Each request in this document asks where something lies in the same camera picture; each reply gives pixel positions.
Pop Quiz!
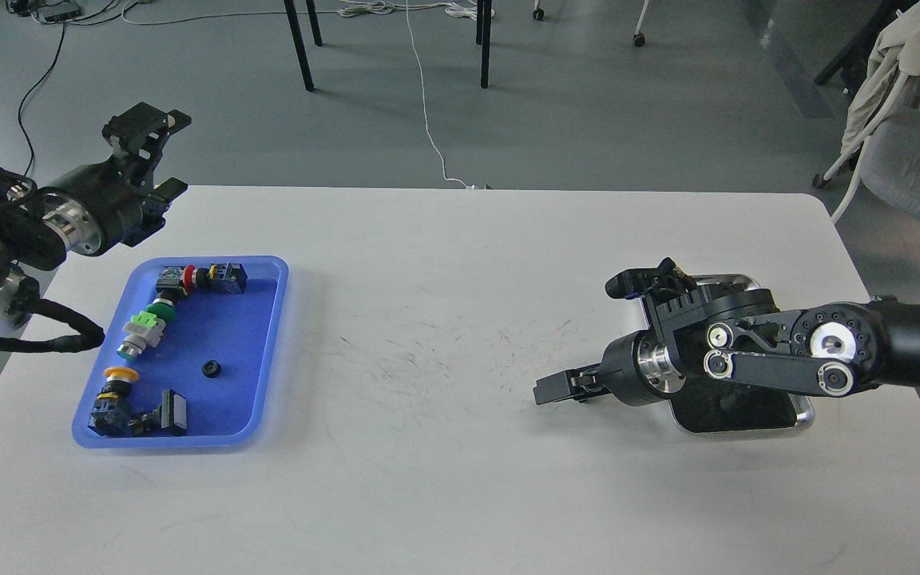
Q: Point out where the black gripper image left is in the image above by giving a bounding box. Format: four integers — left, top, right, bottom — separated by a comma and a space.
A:
41, 102, 192, 257

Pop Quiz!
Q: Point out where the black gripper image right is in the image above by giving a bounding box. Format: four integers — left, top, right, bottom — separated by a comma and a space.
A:
533, 331, 687, 406

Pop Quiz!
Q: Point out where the small black gear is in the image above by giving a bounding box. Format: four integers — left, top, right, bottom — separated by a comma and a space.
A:
200, 359, 222, 379

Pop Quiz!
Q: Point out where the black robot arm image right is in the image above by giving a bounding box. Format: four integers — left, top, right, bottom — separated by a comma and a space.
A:
533, 258, 920, 406

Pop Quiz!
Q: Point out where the silver metal tray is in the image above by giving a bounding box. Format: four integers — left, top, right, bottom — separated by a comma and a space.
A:
631, 260, 815, 434

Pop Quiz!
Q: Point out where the blue plastic tray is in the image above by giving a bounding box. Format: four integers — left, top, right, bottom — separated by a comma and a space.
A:
70, 256, 291, 450

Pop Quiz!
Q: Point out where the black table leg left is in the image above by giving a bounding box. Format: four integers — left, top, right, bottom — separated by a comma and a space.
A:
284, 0, 323, 93

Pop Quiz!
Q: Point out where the black table leg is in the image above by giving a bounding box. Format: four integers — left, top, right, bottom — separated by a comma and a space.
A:
475, 0, 494, 89
284, 0, 323, 93

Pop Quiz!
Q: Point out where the black table leg right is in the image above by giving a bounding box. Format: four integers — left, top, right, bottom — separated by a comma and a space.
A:
475, 0, 494, 89

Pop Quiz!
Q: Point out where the beige cloth on chair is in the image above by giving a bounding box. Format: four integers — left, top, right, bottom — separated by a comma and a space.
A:
823, 0, 920, 220

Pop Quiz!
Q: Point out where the red push button switch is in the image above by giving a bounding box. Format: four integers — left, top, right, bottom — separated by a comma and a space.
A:
156, 263, 248, 301

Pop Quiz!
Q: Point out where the black cable on floor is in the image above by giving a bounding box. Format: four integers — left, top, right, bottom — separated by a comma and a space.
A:
17, 0, 141, 176

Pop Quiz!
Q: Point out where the green push button switch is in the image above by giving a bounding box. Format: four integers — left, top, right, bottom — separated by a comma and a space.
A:
116, 299, 176, 361

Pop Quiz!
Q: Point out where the white cable on floor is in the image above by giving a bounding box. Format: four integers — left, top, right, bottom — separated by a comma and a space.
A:
337, 0, 496, 191

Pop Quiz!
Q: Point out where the black switch block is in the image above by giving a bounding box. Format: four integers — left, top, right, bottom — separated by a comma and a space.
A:
129, 389, 188, 437

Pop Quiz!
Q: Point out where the yellow push button switch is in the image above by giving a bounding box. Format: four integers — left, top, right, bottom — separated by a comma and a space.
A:
87, 365, 140, 437

